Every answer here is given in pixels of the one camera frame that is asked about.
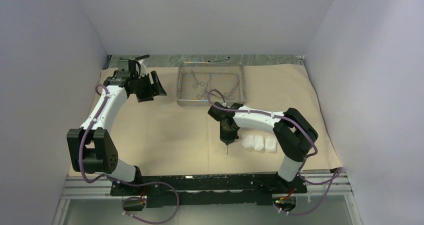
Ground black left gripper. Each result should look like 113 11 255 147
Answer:
131 70 167 103

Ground white gauze pad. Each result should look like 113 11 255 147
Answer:
253 135 265 151
241 134 254 149

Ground silver haemostat clamp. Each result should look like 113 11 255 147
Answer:
224 81 240 100
196 81 210 100

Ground white gauze square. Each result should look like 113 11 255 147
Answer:
264 136 277 153

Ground black-handled claw hammer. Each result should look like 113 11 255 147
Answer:
118 54 150 61

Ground beige wrapping cloth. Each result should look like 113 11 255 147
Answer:
110 64 342 176

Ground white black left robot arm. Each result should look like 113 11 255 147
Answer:
66 54 167 195

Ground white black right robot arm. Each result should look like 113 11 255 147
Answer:
207 102 319 193

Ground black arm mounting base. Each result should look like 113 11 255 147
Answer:
110 173 307 208

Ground silver surgical scissors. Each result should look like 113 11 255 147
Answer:
190 70 205 89

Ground metal mesh instrument tray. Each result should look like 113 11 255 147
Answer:
175 62 247 107

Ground silver ratchet wrench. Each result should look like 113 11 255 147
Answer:
207 56 231 64

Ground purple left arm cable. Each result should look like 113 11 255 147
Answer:
77 84 180 225

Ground aluminium rail frame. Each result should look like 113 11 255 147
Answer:
53 172 363 225

